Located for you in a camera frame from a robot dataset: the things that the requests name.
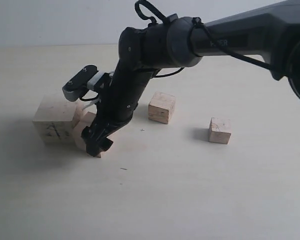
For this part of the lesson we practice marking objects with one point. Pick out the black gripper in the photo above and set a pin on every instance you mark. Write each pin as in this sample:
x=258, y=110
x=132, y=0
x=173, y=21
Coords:
x=119, y=95

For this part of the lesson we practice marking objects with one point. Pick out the second largest wooden cube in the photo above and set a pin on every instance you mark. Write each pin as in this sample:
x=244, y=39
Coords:
x=85, y=121

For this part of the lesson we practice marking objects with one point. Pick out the third largest wooden cube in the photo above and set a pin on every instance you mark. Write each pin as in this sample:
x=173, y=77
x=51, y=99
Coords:
x=161, y=107

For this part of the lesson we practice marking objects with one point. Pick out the smallest wooden cube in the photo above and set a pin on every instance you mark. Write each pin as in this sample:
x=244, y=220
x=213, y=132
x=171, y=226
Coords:
x=219, y=131

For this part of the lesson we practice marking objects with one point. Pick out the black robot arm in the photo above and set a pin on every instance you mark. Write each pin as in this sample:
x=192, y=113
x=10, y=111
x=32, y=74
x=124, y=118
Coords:
x=268, y=37

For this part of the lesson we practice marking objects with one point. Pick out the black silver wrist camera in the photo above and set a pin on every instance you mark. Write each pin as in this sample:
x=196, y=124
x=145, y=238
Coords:
x=81, y=83

